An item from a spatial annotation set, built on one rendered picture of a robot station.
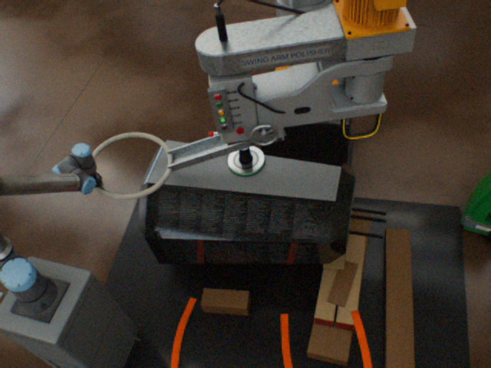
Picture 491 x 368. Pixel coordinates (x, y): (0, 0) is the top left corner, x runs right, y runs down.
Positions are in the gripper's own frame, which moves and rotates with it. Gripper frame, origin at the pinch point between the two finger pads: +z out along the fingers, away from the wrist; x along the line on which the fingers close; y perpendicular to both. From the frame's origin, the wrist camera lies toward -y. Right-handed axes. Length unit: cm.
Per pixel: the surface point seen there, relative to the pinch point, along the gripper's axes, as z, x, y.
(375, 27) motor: -98, 121, 69
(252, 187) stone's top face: -2, 72, 51
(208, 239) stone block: 23, 40, 52
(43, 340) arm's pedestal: 9, -59, 61
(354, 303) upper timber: 52, 95, 125
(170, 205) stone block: 13.1, 32.4, 25.3
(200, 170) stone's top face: 2, 56, 21
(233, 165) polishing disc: -3, 72, 33
